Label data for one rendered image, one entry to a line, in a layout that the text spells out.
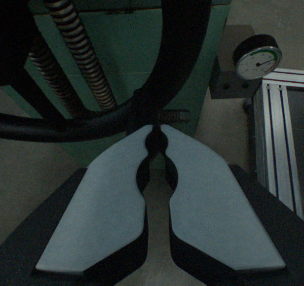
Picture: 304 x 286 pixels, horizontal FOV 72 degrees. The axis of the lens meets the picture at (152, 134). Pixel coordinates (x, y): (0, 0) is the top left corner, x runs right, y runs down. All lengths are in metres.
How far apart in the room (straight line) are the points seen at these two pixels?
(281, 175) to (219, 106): 0.49
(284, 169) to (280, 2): 1.35
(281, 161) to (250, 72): 0.48
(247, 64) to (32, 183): 0.96
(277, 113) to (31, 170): 1.04
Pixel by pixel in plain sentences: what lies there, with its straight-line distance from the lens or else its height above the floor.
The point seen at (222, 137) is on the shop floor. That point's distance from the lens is 1.04.
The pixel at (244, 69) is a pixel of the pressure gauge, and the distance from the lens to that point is 0.36.
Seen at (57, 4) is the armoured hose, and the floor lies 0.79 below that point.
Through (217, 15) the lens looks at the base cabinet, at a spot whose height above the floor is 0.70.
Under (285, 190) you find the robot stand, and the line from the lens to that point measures 0.78.
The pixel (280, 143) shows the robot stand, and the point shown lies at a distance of 0.83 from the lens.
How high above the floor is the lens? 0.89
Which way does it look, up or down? 62 degrees down
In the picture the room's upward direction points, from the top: 6 degrees counter-clockwise
